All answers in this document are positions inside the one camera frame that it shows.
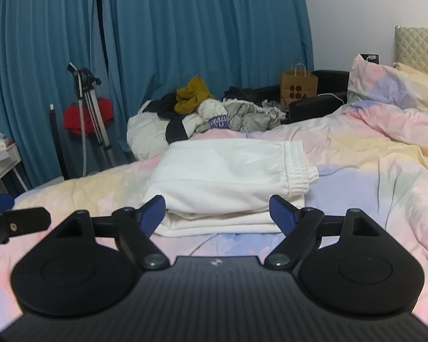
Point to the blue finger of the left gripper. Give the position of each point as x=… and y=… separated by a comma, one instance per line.
x=15, y=223

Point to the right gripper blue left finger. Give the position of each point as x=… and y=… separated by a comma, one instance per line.
x=134, y=229

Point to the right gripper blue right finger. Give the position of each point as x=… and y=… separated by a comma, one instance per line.
x=300, y=228

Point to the white zip sweatshirt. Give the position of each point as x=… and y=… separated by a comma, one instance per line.
x=224, y=185

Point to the grey white crumpled clothes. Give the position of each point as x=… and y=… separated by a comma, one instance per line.
x=238, y=115

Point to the white dressing table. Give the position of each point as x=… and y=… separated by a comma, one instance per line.
x=9, y=160

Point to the tissue box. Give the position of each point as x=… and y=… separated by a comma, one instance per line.
x=5, y=142

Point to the white puffer jacket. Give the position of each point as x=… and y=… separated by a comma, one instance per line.
x=149, y=135

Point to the black garment on pile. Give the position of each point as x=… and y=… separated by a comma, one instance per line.
x=165, y=109

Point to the red garment on stand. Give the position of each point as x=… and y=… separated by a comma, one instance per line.
x=72, y=120

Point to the mustard yellow garment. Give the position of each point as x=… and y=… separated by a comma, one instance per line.
x=189, y=98

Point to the brown paper shopping bag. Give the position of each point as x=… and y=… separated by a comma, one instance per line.
x=297, y=84

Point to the garment steamer stand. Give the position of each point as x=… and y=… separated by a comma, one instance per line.
x=85, y=85

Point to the pastel pillow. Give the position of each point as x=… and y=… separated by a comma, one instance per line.
x=402, y=86

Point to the blue curtain left panel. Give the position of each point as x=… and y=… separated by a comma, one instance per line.
x=38, y=39

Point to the blue curtain panel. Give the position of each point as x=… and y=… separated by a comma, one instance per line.
x=38, y=39
x=153, y=47

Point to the blue curtain right panel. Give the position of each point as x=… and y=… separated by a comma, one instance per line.
x=153, y=47

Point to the beige quilted headboard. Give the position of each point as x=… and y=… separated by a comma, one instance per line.
x=411, y=47

